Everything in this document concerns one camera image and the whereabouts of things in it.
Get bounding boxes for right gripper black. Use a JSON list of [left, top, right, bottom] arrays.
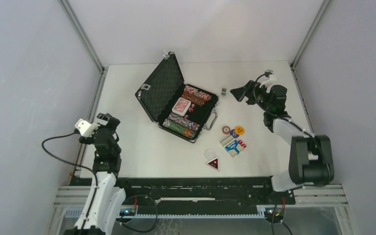
[[230, 80, 272, 112]]

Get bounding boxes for black aluminium poker case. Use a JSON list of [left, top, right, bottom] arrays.
[[135, 51, 219, 143]]

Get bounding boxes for red playing card deck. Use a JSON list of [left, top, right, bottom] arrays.
[[171, 97, 191, 116]]

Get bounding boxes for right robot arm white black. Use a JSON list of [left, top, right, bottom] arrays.
[[230, 80, 334, 204]]

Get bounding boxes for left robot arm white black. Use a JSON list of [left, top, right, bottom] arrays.
[[64, 113, 134, 235]]

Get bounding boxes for orange blind button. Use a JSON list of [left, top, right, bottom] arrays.
[[234, 126, 245, 136]]

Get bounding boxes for purple blind button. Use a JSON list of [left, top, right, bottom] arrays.
[[230, 129, 239, 138]]

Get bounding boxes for orange chip row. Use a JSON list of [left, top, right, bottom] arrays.
[[181, 92, 206, 106]]

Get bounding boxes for red dice group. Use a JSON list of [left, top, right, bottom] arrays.
[[238, 140, 247, 148]]

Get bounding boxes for red-white chip row top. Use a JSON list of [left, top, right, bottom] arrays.
[[184, 85, 212, 101]]

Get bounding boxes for red dice in case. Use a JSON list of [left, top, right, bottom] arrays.
[[188, 104, 195, 112]]

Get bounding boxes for blue playing card box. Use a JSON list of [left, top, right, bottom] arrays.
[[220, 136, 245, 157]]

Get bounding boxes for blue-white chip row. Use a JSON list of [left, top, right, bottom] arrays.
[[167, 113, 200, 131]]

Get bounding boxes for white dealer button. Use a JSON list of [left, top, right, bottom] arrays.
[[204, 149, 216, 160]]

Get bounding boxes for green chip row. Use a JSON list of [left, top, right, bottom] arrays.
[[163, 119, 195, 139]]

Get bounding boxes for red black triangle card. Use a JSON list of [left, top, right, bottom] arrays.
[[206, 157, 219, 171]]

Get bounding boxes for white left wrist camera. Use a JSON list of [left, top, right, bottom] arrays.
[[74, 118, 100, 138]]

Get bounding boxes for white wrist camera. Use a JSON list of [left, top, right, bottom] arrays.
[[259, 70, 277, 89], [74, 118, 100, 138]]

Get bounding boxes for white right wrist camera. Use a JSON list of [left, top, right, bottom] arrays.
[[259, 70, 277, 89]]

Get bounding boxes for black mounting rail base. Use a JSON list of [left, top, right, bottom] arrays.
[[70, 176, 296, 216]]

